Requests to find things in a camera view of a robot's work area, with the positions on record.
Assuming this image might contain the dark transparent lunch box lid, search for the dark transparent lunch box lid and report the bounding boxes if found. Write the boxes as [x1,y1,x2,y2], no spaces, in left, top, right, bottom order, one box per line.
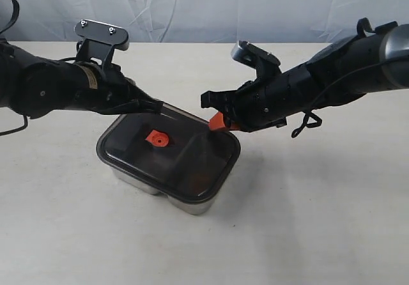
[96,104,241,204]

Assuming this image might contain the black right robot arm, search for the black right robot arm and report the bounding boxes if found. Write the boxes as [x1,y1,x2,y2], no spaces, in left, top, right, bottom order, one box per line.
[201,18,408,137]

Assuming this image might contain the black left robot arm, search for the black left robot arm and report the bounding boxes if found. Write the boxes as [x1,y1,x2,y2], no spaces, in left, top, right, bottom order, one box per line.
[1,39,164,119]

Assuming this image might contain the blue-grey backdrop cloth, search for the blue-grey backdrop cloth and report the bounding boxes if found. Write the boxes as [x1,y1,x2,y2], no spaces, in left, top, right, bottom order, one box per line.
[1,0,408,43]

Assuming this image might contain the stainless steel lunch box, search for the stainless steel lunch box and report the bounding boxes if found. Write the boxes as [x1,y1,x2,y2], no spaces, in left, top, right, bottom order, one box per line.
[111,169,224,216]

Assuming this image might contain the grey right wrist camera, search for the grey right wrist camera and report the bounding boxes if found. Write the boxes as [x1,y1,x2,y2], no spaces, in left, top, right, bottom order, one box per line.
[231,40,282,81]

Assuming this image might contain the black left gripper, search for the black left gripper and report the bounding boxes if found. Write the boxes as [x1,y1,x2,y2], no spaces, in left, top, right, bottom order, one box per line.
[73,62,162,115]

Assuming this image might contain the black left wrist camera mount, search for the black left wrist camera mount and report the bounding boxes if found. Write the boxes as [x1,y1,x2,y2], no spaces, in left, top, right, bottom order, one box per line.
[74,19,129,70]

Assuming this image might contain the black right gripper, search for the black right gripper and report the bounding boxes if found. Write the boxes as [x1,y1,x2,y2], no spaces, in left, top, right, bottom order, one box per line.
[201,70,310,132]

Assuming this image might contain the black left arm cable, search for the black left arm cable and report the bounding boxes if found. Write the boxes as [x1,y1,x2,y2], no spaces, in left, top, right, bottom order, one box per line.
[0,0,29,137]

